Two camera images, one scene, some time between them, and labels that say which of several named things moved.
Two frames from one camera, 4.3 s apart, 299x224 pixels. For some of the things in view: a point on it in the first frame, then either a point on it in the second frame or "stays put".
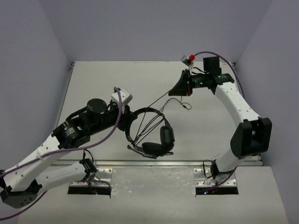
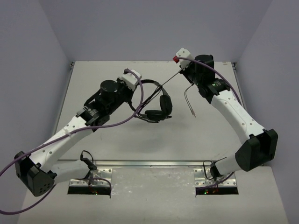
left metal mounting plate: (105, 174) stays put
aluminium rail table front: (132, 163) stays put
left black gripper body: (127, 117) -> (127, 92)
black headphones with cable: (149, 132) -> (166, 106)
